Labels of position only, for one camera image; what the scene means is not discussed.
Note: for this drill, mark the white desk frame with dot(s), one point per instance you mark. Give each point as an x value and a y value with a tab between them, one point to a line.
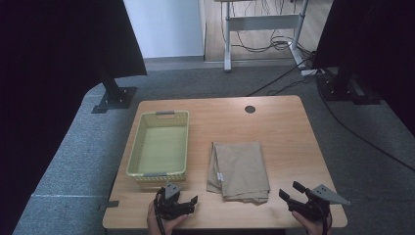
261	23

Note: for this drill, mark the beige cloth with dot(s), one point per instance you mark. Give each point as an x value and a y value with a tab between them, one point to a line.
241	166

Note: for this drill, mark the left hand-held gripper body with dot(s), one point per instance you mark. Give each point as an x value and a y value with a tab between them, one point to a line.
169	205

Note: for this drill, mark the grey tape strip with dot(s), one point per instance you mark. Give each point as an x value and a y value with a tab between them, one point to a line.
111	205

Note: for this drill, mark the person's right hand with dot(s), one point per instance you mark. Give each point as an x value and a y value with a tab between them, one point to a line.
314	227

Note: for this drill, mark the green plastic basket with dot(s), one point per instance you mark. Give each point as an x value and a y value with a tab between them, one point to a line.
161	148

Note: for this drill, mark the person's left hand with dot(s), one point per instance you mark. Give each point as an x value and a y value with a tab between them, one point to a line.
151	223

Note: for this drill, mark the black metal stand base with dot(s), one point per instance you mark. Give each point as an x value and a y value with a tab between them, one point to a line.
115	98
342	88

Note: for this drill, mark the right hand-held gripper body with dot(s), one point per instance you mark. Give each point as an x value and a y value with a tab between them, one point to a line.
314	204

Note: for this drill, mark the white power strip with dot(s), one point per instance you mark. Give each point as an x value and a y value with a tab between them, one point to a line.
310	72

